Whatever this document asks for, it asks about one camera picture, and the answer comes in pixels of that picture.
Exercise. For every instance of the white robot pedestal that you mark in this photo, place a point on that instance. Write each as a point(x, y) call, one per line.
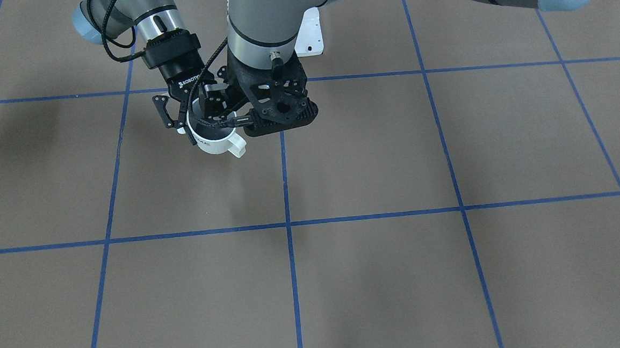
point(310, 41)

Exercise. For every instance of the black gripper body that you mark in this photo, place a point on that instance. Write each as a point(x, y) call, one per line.
point(179, 70)
point(212, 105)

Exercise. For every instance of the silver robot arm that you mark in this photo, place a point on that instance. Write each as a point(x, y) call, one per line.
point(262, 33)
point(102, 21)

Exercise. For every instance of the white cup with handle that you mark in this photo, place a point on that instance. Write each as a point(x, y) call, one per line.
point(216, 140)

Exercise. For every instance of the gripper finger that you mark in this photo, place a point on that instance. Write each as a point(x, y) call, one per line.
point(216, 93)
point(219, 113)
point(160, 103)
point(183, 117)

